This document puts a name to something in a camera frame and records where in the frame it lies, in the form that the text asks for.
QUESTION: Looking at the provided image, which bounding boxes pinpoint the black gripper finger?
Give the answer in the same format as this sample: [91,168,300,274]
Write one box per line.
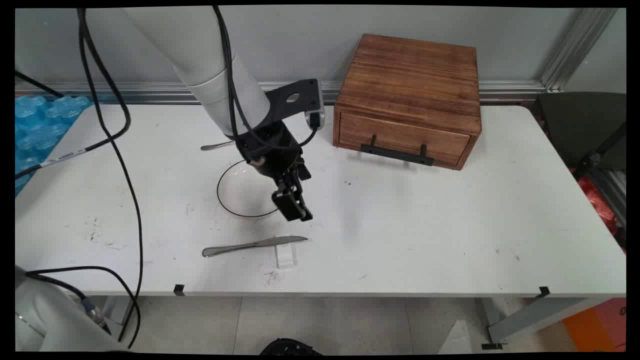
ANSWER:
[271,178,302,222]
[289,170,314,221]

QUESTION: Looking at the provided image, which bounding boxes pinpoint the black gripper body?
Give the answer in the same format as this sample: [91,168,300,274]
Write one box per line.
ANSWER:
[234,121,312,183]

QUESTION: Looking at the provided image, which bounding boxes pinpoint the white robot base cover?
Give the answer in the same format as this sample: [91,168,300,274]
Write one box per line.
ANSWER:
[15,265,128,353]

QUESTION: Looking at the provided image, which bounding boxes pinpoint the white plate with black rim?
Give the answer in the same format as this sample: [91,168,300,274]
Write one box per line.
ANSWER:
[216,159,281,219]

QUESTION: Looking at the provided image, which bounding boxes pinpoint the clear plastic cutlery rest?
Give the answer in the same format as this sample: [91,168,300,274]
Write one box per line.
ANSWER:
[274,243,299,269]

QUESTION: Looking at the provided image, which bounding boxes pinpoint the silver table knife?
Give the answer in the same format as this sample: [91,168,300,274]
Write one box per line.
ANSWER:
[202,236,308,258]

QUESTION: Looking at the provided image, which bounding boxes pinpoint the black round object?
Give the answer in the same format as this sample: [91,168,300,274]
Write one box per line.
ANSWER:
[259,338,324,356]

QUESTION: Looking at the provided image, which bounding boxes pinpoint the brown wooden drawer cabinet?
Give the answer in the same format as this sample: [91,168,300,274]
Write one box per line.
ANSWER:
[332,34,482,171]

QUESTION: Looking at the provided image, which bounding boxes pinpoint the white triangular board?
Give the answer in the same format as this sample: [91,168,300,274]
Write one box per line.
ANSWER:
[437,320,474,355]

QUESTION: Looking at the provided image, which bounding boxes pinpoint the blue bubble wrap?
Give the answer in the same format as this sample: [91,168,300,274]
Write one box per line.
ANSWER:
[15,95,97,197]

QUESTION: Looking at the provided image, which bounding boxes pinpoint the grey table leg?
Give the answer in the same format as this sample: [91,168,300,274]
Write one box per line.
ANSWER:
[481,297,607,350]

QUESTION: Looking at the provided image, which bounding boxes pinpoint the black chair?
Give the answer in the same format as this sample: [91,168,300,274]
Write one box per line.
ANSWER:
[536,91,627,177]

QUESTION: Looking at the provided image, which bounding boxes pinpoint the red plastic bag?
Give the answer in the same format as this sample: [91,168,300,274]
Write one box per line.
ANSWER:
[570,167,627,251]

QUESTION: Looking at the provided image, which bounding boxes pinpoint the grey metal bar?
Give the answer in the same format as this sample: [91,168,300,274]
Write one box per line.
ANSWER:
[587,169,627,228]

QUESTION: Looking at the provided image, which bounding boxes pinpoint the orange box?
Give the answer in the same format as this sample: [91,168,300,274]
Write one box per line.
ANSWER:
[562,297,627,353]

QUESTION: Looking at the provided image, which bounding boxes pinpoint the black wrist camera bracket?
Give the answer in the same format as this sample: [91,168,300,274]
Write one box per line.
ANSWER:
[264,79,326,132]

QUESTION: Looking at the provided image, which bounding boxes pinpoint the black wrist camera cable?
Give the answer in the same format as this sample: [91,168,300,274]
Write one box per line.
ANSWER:
[212,5,321,151]

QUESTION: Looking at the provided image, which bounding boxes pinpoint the horizontal aluminium frame rail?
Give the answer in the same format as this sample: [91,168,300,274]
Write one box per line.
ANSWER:
[15,80,547,105]

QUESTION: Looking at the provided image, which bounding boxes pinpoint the thin black cable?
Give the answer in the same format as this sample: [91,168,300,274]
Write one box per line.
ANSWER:
[77,20,145,349]

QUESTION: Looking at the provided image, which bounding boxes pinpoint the black cable with white label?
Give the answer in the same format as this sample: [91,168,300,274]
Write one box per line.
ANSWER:
[15,7,132,180]

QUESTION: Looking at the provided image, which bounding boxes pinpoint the black cable with metal connector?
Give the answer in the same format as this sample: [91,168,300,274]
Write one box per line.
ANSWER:
[25,266,142,346]

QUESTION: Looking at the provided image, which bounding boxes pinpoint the slanted aluminium frame post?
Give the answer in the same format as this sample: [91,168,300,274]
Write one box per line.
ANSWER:
[540,7,621,92]

